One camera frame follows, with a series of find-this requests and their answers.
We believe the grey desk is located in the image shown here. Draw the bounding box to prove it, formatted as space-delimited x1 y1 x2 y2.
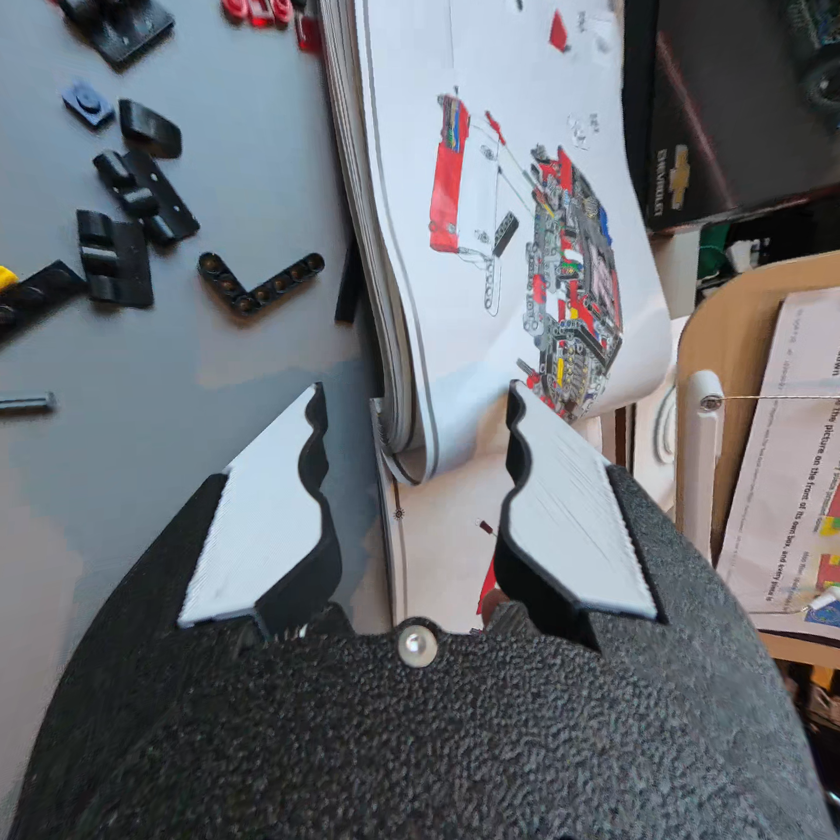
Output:
0 0 395 815

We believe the toy car set box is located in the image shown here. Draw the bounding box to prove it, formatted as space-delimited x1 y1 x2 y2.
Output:
623 0 840 231

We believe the printed instruction sheet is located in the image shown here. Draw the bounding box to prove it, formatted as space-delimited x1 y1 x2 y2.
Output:
715 285 840 641

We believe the pile of loose brick pieces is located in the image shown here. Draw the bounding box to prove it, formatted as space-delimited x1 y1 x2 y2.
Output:
0 0 365 421

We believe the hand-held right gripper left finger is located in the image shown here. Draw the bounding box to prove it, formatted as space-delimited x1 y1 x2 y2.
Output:
176 382 343 641

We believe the wooden document stand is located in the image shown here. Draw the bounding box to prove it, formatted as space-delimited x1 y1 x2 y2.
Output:
676 252 840 667

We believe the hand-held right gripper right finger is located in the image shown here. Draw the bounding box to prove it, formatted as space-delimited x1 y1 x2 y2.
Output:
493 379 659 652

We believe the instruction booklet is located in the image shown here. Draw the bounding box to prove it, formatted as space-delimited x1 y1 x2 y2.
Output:
318 0 677 631

